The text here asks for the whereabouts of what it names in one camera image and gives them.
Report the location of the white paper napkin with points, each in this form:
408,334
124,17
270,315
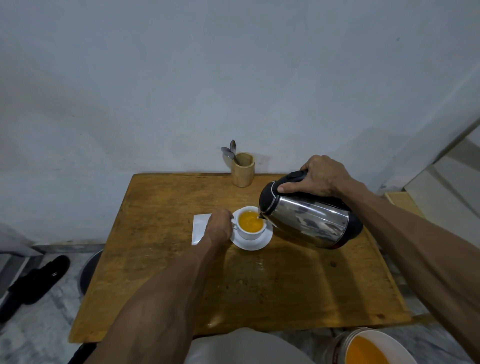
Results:
198,227

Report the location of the person's right forearm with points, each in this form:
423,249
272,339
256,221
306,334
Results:
420,247

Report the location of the person's left hand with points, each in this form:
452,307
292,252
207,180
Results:
217,227

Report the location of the bamboo spoon holder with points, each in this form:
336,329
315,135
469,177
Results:
243,172

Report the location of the person's right thumb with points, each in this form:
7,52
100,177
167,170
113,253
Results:
294,187

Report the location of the person's left forearm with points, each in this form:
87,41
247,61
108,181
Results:
161,311

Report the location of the white saucer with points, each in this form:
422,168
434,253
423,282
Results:
258,244

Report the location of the stainless steel electric kettle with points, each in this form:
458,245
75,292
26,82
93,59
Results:
311,221

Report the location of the white stair steps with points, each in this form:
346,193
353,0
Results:
446,195

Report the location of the metal spoon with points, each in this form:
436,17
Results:
227,152
233,145

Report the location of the white tea cup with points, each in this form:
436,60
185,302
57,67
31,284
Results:
250,230

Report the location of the person's right hand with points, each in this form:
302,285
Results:
324,176

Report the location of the dark round stool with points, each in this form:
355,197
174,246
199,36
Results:
89,272

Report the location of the white bucket with orange liquid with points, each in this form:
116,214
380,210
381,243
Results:
369,348

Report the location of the person's left fingers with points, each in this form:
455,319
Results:
226,223

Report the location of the wooden board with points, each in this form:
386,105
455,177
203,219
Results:
404,203

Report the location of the black sandal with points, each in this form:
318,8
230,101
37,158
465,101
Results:
33,283

